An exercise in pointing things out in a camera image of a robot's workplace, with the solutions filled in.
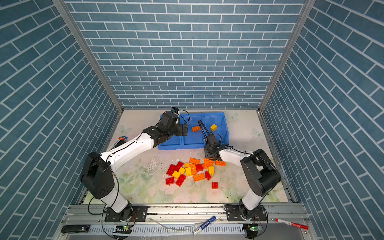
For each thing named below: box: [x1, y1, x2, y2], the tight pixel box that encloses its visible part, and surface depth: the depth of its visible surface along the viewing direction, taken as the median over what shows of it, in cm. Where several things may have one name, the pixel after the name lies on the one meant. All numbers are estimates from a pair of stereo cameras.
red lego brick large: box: [166, 161, 184, 177], surface depth 90 cm
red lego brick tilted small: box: [205, 170, 212, 181], surface depth 87 cm
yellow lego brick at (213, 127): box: [210, 123, 218, 132], surface depth 109 cm
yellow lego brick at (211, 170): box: [208, 166, 215, 176], surface depth 88 cm
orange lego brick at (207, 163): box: [203, 158, 215, 169], surface depth 93 cm
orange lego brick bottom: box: [193, 173, 206, 182], surface depth 88 cm
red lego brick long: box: [175, 174, 186, 188], surface depth 86 cm
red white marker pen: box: [275, 218, 309, 230], surface depth 72 cm
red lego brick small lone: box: [211, 182, 219, 190], surface depth 84 cm
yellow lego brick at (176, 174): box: [172, 170, 181, 179], surface depth 86 cm
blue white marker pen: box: [192, 215, 217, 236], surface depth 71 cm
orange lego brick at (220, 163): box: [215, 160, 227, 167], surface depth 93 cm
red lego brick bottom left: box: [165, 177, 175, 185], surface depth 86 cm
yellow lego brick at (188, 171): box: [185, 167, 192, 177], surface depth 88 cm
